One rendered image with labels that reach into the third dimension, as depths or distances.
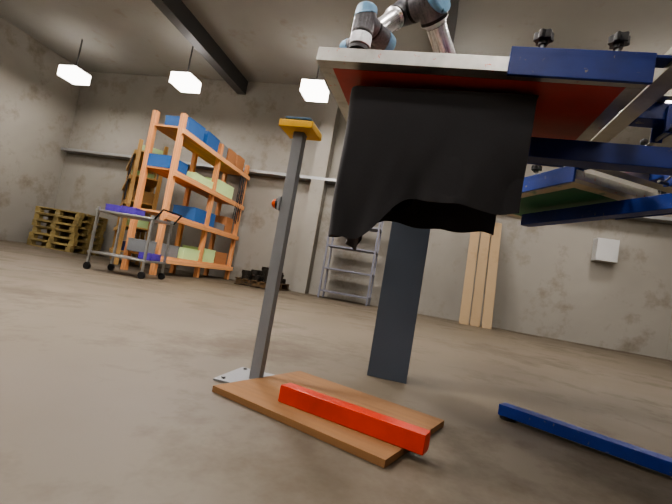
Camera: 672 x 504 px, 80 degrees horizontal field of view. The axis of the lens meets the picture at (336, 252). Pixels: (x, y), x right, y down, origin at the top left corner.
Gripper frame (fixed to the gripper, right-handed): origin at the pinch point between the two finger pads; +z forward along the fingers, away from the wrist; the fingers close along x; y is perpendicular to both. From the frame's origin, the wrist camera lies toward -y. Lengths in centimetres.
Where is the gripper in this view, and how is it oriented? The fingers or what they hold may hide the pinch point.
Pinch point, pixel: (346, 101)
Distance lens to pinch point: 144.4
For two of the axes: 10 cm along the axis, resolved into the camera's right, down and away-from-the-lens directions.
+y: 2.2, 1.1, 9.7
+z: -2.0, 9.8, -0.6
